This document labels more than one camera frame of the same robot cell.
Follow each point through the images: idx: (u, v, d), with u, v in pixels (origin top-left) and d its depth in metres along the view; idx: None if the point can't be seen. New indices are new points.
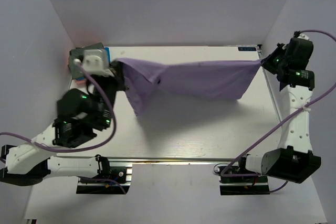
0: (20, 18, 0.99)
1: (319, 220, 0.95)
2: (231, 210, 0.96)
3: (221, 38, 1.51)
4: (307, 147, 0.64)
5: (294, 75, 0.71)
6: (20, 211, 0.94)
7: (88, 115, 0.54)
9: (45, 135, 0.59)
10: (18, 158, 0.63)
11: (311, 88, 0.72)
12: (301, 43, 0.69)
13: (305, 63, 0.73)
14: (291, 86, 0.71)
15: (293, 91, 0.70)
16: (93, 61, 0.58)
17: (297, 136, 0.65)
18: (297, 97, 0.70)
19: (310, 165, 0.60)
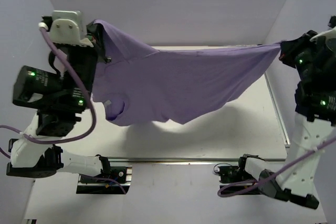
0: (21, 17, 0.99)
1: (319, 220, 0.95)
2: (232, 210, 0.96)
3: (221, 39, 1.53)
4: (307, 191, 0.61)
5: (318, 101, 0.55)
6: (20, 211, 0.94)
7: (47, 96, 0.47)
9: (32, 125, 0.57)
10: (18, 151, 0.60)
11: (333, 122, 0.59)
12: None
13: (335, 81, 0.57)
14: (308, 120, 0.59)
15: (308, 126, 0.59)
16: (66, 27, 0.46)
17: (299, 180, 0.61)
18: (312, 135, 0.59)
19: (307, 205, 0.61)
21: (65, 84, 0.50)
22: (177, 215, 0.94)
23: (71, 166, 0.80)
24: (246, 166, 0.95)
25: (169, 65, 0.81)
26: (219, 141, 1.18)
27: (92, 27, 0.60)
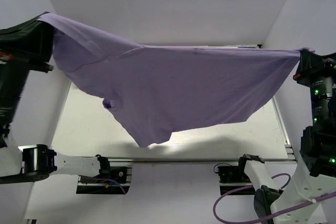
0: (20, 18, 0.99)
1: (319, 220, 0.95)
2: (231, 211, 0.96)
3: (221, 38, 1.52)
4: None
5: (326, 159, 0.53)
6: (20, 211, 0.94)
7: None
9: None
10: None
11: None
12: None
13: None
14: (311, 174, 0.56)
15: (310, 181, 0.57)
16: None
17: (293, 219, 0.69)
18: (312, 188, 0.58)
19: None
21: None
22: (177, 215, 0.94)
23: (67, 168, 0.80)
24: (247, 171, 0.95)
25: (158, 66, 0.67)
26: (220, 141, 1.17)
27: (31, 27, 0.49)
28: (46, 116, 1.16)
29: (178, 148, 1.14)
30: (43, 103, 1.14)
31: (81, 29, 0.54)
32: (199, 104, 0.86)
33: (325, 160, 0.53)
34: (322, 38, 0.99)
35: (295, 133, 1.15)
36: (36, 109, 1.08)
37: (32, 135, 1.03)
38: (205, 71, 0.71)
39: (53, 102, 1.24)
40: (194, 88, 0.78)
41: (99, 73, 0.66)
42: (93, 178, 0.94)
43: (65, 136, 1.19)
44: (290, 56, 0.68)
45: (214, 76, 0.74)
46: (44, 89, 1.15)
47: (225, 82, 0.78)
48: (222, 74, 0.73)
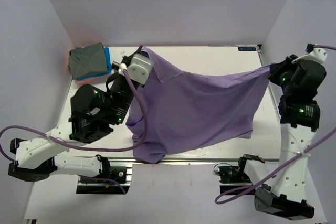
0: (20, 19, 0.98)
1: (319, 220, 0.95)
2: (231, 210, 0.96)
3: (221, 38, 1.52)
4: (301, 196, 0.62)
5: (297, 113, 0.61)
6: (20, 212, 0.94)
7: (102, 112, 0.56)
9: (61, 130, 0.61)
10: (31, 152, 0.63)
11: (314, 129, 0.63)
12: (311, 75, 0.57)
13: (310, 96, 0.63)
14: (292, 126, 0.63)
15: (293, 131, 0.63)
16: (139, 72, 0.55)
17: (292, 184, 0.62)
18: (297, 140, 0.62)
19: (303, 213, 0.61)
21: (114, 103, 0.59)
22: (177, 215, 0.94)
23: (68, 169, 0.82)
24: (245, 169, 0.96)
25: (198, 84, 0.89)
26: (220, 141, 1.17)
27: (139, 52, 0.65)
28: (45, 116, 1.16)
29: None
30: (42, 103, 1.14)
31: (158, 60, 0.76)
32: (208, 118, 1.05)
33: (297, 114, 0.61)
34: (322, 38, 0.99)
35: None
36: (36, 109, 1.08)
37: (32, 135, 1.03)
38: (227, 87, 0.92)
39: (53, 102, 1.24)
40: (211, 103, 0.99)
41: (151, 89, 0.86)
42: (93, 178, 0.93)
43: None
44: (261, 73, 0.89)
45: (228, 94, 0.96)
46: (43, 90, 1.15)
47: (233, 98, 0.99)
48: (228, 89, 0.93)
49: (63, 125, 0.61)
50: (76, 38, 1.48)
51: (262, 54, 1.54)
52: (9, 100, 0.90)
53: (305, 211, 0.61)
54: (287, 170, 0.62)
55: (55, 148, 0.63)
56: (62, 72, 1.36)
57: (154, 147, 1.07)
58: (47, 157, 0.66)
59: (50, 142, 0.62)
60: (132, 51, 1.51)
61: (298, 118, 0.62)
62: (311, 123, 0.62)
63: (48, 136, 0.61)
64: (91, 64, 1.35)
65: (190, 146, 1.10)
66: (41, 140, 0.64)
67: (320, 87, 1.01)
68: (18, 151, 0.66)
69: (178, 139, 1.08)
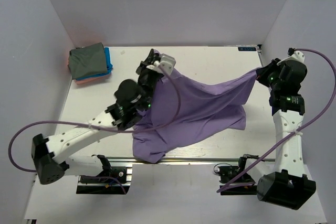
0: (19, 19, 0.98)
1: (319, 220, 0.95)
2: (231, 210, 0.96)
3: (221, 38, 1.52)
4: (301, 171, 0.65)
5: (285, 100, 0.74)
6: (19, 212, 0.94)
7: (141, 99, 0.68)
9: (101, 119, 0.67)
10: (68, 142, 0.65)
11: (301, 113, 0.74)
12: (293, 70, 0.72)
13: (294, 89, 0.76)
14: (283, 110, 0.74)
15: (284, 115, 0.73)
16: (167, 66, 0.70)
17: (291, 160, 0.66)
18: (289, 121, 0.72)
19: (305, 189, 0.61)
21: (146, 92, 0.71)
22: (177, 216, 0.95)
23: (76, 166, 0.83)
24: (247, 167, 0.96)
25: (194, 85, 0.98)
26: (220, 141, 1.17)
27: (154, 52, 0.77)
28: (45, 116, 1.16)
29: (178, 148, 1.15)
30: (42, 103, 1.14)
31: None
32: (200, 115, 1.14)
33: (285, 102, 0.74)
34: (322, 38, 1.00)
35: None
36: (36, 110, 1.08)
37: (32, 135, 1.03)
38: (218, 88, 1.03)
39: (53, 102, 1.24)
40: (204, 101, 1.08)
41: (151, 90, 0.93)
42: (96, 176, 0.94)
43: None
44: (249, 77, 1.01)
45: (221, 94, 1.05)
46: (43, 91, 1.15)
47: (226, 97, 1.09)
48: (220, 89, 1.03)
49: (100, 116, 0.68)
50: (76, 38, 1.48)
51: (262, 54, 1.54)
52: (9, 102, 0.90)
53: (309, 183, 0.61)
54: (285, 146, 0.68)
55: (94, 136, 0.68)
56: (62, 72, 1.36)
57: (156, 142, 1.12)
58: (79, 147, 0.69)
59: (91, 130, 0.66)
60: (132, 51, 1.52)
61: (287, 105, 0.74)
62: (297, 107, 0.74)
63: (89, 125, 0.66)
64: (91, 64, 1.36)
65: (189, 142, 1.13)
66: (77, 130, 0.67)
67: (319, 87, 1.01)
68: (49, 145, 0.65)
69: (176, 136, 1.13)
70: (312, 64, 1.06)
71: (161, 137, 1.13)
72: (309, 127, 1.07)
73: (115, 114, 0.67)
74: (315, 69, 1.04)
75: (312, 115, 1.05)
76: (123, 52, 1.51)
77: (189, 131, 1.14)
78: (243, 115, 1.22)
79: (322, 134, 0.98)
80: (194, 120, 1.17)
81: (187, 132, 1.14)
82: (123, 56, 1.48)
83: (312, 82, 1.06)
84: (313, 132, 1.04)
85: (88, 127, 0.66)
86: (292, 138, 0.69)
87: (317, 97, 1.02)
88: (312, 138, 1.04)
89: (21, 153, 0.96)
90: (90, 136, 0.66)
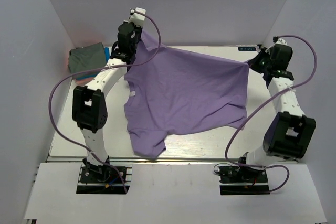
0: (19, 19, 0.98)
1: (319, 220, 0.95)
2: (231, 210, 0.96)
3: (221, 38, 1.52)
4: (301, 113, 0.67)
5: (276, 73, 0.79)
6: (19, 212, 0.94)
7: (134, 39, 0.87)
9: (114, 62, 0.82)
10: (103, 81, 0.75)
11: (292, 80, 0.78)
12: (281, 48, 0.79)
13: (284, 66, 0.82)
14: (276, 78, 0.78)
15: (279, 80, 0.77)
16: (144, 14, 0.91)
17: (292, 106, 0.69)
18: (282, 83, 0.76)
19: (306, 126, 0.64)
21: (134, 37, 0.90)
22: (177, 215, 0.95)
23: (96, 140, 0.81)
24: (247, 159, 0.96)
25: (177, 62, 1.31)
26: (220, 141, 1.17)
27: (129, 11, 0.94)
28: (45, 116, 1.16)
29: (178, 148, 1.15)
30: (42, 103, 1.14)
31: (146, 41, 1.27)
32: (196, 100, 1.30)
33: (277, 73, 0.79)
34: (322, 38, 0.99)
35: None
36: (36, 109, 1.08)
37: (31, 135, 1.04)
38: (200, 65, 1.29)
39: (53, 102, 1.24)
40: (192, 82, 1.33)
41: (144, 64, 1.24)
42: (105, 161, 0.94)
43: (65, 136, 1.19)
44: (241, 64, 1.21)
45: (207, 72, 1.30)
46: (43, 90, 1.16)
47: (219, 83, 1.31)
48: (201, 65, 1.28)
49: (111, 62, 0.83)
50: (76, 38, 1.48)
51: None
52: (9, 102, 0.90)
53: (308, 120, 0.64)
54: (284, 96, 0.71)
55: (117, 72, 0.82)
56: (62, 72, 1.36)
57: (153, 132, 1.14)
58: (108, 88, 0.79)
59: (112, 70, 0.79)
60: None
61: (279, 75, 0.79)
62: (288, 76, 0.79)
63: (110, 66, 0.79)
64: (91, 64, 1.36)
65: (185, 131, 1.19)
66: (103, 74, 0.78)
67: (318, 87, 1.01)
68: (90, 88, 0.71)
69: (172, 123, 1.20)
70: (311, 64, 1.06)
71: (156, 127, 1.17)
72: None
73: (117, 55, 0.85)
74: (314, 68, 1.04)
75: (312, 115, 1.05)
76: None
77: (186, 119, 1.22)
78: (244, 116, 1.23)
79: (323, 134, 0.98)
80: (192, 113, 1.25)
81: (185, 120, 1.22)
82: None
83: (312, 82, 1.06)
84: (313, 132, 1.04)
85: (110, 68, 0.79)
86: (286, 94, 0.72)
87: (317, 97, 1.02)
88: (312, 138, 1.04)
89: (21, 153, 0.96)
90: (117, 71, 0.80)
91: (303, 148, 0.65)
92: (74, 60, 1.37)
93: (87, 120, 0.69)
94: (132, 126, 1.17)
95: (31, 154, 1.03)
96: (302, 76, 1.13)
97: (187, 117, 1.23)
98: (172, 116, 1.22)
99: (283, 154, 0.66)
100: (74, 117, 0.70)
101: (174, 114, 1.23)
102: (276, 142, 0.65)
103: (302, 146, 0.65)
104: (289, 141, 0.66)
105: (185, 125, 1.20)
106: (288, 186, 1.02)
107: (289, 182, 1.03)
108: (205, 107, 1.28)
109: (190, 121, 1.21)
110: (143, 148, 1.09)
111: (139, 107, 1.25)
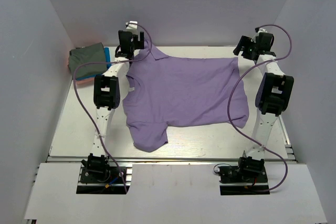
0: (19, 20, 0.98)
1: (319, 220, 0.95)
2: (231, 210, 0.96)
3: (221, 38, 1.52)
4: (281, 73, 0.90)
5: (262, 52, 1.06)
6: (19, 212, 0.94)
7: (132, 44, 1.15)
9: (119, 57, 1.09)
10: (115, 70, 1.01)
11: (274, 55, 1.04)
12: (264, 34, 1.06)
13: (269, 47, 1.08)
14: (262, 56, 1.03)
15: (264, 57, 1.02)
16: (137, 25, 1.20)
17: (273, 71, 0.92)
18: (266, 57, 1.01)
19: (286, 81, 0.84)
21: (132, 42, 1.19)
22: (177, 215, 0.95)
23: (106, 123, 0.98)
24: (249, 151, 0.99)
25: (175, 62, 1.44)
26: (220, 141, 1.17)
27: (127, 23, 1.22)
28: (45, 116, 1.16)
29: (178, 148, 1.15)
30: (43, 103, 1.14)
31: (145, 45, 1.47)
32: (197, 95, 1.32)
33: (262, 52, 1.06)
34: (323, 39, 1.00)
35: (297, 135, 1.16)
36: (36, 110, 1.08)
37: (32, 135, 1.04)
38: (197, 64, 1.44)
39: (53, 101, 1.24)
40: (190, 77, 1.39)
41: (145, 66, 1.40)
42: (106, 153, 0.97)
43: (65, 136, 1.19)
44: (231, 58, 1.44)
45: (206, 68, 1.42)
46: (44, 90, 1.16)
47: (220, 80, 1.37)
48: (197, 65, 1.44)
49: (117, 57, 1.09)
50: (76, 38, 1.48)
51: None
52: (9, 102, 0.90)
53: (289, 78, 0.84)
54: (270, 65, 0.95)
55: (124, 65, 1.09)
56: (62, 72, 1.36)
57: (151, 124, 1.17)
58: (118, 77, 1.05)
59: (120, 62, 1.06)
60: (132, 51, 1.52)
61: (264, 53, 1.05)
62: (271, 53, 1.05)
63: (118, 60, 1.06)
64: (91, 63, 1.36)
65: (186, 124, 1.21)
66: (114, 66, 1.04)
67: (318, 87, 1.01)
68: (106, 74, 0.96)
69: (173, 115, 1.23)
70: (311, 64, 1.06)
71: (157, 119, 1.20)
72: (309, 126, 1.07)
73: (121, 55, 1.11)
74: (314, 69, 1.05)
75: (312, 115, 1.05)
76: None
77: (187, 113, 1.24)
78: (245, 114, 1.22)
79: (322, 134, 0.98)
80: (192, 106, 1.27)
81: (186, 112, 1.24)
82: None
83: (311, 82, 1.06)
84: (312, 132, 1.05)
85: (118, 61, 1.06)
86: (270, 64, 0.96)
87: (317, 97, 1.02)
88: (312, 138, 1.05)
89: (21, 153, 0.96)
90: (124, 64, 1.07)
91: (285, 100, 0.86)
92: (73, 60, 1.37)
93: (106, 99, 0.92)
94: (130, 120, 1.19)
95: (31, 153, 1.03)
96: (302, 76, 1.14)
97: (188, 110, 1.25)
98: (174, 109, 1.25)
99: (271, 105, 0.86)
100: (95, 98, 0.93)
101: (174, 107, 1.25)
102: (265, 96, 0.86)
103: (285, 99, 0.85)
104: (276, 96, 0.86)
105: (185, 118, 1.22)
106: (288, 186, 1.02)
107: (289, 181, 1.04)
108: (206, 102, 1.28)
109: (190, 115, 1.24)
110: (144, 140, 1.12)
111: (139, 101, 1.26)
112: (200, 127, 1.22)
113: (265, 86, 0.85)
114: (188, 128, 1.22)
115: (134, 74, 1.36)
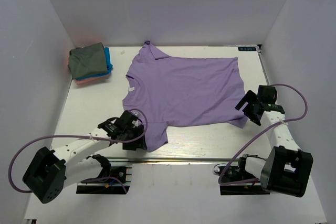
0: (19, 20, 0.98)
1: (319, 220, 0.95)
2: (231, 211, 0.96)
3: (221, 38, 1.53)
4: (295, 147, 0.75)
5: (265, 106, 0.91)
6: (20, 212, 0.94)
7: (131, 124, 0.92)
9: (98, 132, 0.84)
10: (74, 151, 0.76)
11: (283, 113, 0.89)
12: (265, 86, 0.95)
13: (273, 100, 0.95)
14: (268, 110, 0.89)
15: (270, 114, 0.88)
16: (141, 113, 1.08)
17: (285, 139, 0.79)
18: (274, 117, 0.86)
19: (303, 161, 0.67)
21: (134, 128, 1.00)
22: (178, 215, 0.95)
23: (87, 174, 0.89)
24: (246, 165, 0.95)
25: (175, 62, 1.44)
26: (220, 140, 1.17)
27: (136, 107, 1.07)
28: (45, 116, 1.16)
29: (178, 148, 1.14)
30: (42, 103, 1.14)
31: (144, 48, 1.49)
32: (197, 94, 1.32)
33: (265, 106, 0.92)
34: (323, 39, 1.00)
35: (297, 135, 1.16)
36: (35, 110, 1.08)
37: (31, 136, 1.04)
38: (197, 63, 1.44)
39: (52, 102, 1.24)
40: (191, 77, 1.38)
41: (145, 67, 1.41)
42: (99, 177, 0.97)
43: (65, 136, 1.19)
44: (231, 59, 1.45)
45: (206, 68, 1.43)
46: (43, 90, 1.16)
47: (220, 79, 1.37)
48: (196, 64, 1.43)
49: (96, 130, 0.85)
50: (76, 38, 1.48)
51: (262, 54, 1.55)
52: (9, 102, 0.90)
53: (305, 156, 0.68)
54: (277, 129, 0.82)
55: (96, 146, 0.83)
56: (62, 72, 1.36)
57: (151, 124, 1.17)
58: (80, 158, 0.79)
59: (91, 141, 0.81)
60: (132, 51, 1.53)
61: (270, 108, 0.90)
62: (279, 108, 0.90)
63: (91, 137, 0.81)
64: (91, 64, 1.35)
65: (187, 123, 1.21)
66: (80, 142, 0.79)
67: (318, 87, 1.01)
68: (56, 154, 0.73)
69: (173, 115, 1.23)
70: (311, 64, 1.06)
71: (157, 119, 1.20)
72: (308, 126, 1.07)
73: (109, 125, 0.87)
74: (314, 70, 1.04)
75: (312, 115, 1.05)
76: (123, 52, 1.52)
77: (187, 112, 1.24)
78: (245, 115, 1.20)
79: (322, 133, 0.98)
80: (192, 105, 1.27)
81: (187, 112, 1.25)
82: (123, 56, 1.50)
83: (311, 82, 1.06)
84: (312, 132, 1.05)
85: (91, 138, 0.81)
86: (280, 126, 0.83)
87: (316, 97, 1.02)
88: (312, 138, 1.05)
89: (21, 153, 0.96)
90: (95, 144, 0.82)
91: (302, 186, 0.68)
92: (74, 60, 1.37)
93: (37, 187, 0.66)
94: None
95: (31, 154, 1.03)
96: (302, 75, 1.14)
97: (189, 110, 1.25)
98: (174, 109, 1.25)
99: (280, 190, 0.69)
100: (25, 180, 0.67)
101: (174, 107, 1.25)
102: (275, 181, 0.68)
103: (301, 184, 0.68)
104: (289, 178, 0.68)
105: (185, 118, 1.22)
106: None
107: None
108: (206, 101, 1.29)
109: (190, 114, 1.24)
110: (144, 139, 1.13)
111: (138, 101, 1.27)
112: (200, 127, 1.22)
113: (275, 167, 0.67)
114: (188, 128, 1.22)
115: (134, 74, 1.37)
